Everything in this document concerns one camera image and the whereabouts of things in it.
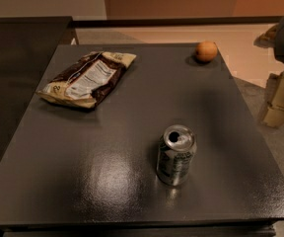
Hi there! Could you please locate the orange fruit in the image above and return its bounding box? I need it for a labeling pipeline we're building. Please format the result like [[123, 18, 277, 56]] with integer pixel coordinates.
[[194, 41, 218, 62]]

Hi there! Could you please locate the brown chip bag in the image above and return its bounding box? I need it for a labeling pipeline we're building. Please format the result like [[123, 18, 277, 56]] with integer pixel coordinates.
[[36, 51, 136, 110]]

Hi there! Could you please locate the silver green 7up can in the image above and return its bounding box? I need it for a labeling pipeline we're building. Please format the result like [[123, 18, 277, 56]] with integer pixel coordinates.
[[156, 124, 197, 186]]

